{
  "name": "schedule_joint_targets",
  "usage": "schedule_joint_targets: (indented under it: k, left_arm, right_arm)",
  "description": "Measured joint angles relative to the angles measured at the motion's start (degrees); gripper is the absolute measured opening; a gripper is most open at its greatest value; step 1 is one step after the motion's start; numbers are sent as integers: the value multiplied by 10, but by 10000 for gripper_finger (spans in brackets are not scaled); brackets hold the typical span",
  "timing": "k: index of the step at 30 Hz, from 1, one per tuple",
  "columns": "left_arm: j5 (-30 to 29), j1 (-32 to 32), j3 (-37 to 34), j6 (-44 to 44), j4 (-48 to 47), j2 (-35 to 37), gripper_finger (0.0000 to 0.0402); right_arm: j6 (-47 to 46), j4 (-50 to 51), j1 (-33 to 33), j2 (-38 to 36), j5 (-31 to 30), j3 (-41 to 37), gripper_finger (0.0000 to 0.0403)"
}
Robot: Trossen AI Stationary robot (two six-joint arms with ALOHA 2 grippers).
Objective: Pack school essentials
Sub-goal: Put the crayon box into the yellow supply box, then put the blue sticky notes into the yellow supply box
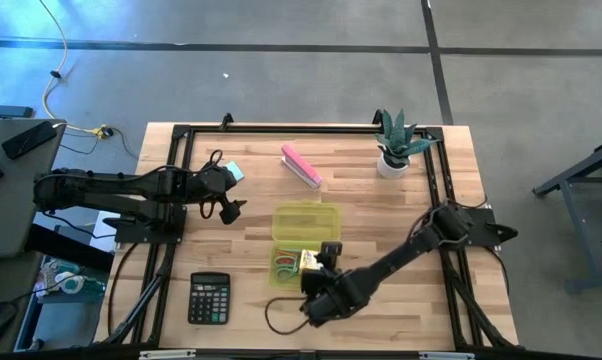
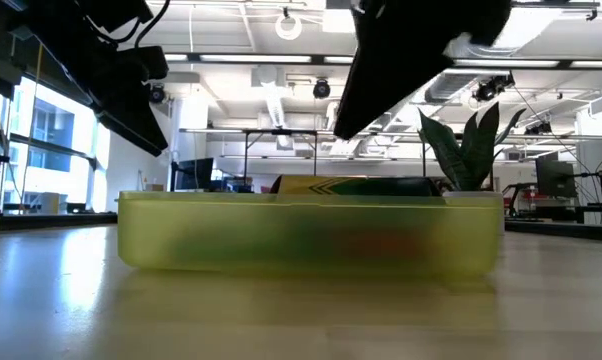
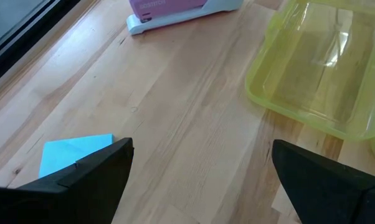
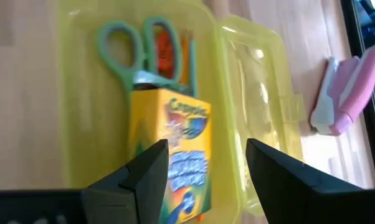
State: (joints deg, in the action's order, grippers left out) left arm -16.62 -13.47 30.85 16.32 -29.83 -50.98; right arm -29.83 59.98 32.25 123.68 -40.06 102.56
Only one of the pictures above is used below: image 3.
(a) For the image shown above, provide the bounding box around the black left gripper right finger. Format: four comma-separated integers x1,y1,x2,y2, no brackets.
271,139,375,224

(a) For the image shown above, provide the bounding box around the yellow translucent plastic box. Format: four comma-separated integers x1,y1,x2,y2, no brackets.
245,0,375,166

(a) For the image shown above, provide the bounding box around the blue sticky notes pad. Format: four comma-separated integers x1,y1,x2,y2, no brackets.
38,133,115,179

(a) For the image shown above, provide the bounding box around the pink and white stapler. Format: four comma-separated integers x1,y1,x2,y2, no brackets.
126,0,244,35

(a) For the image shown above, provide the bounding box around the black aluminium table frame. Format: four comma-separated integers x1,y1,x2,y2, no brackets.
0,0,82,91

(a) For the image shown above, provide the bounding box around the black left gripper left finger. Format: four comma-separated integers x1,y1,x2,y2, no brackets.
0,137,135,224

